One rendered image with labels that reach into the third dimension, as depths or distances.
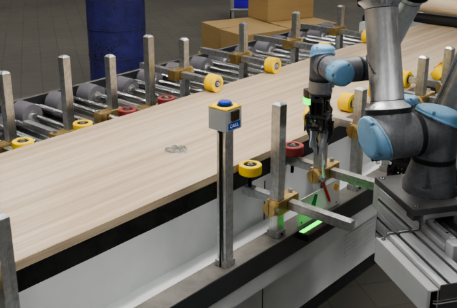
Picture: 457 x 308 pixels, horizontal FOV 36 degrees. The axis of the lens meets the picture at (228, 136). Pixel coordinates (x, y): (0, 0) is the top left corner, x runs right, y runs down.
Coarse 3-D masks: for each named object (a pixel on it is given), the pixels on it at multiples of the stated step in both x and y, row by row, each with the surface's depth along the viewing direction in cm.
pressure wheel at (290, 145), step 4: (288, 144) 261; (292, 144) 259; (296, 144) 261; (300, 144) 260; (288, 148) 257; (292, 148) 256; (296, 148) 256; (300, 148) 257; (288, 152) 257; (292, 152) 257; (296, 152) 257; (300, 152) 257; (292, 156) 257; (296, 156) 257; (292, 168) 262; (292, 172) 263
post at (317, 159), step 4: (328, 100) 240; (320, 140) 244; (316, 156) 247; (320, 156) 246; (316, 160) 247; (320, 160) 246; (316, 164) 248; (320, 164) 246; (320, 168) 247; (312, 184) 251; (316, 184) 250; (320, 184) 249; (312, 188) 252; (316, 188) 250; (320, 188) 249; (312, 192) 252
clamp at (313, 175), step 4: (336, 160) 255; (328, 164) 252; (332, 164) 252; (336, 164) 252; (312, 168) 248; (316, 168) 248; (328, 168) 249; (308, 172) 247; (312, 172) 246; (316, 172) 245; (320, 172) 246; (328, 172) 250; (308, 176) 248; (312, 176) 247; (316, 176) 245; (328, 176) 250; (312, 180) 247; (316, 180) 246
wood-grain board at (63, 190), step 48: (432, 48) 414; (192, 96) 321; (240, 96) 321; (288, 96) 321; (336, 96) 321; (48, 144) 262; (96, 144) 262; (144, 144) 262; (192, 144) 262; (240, 144) 262; (0, 192) 221; (48, 192) 221; (96, 192) 221; (144, 192) 221; (48, 240) 192
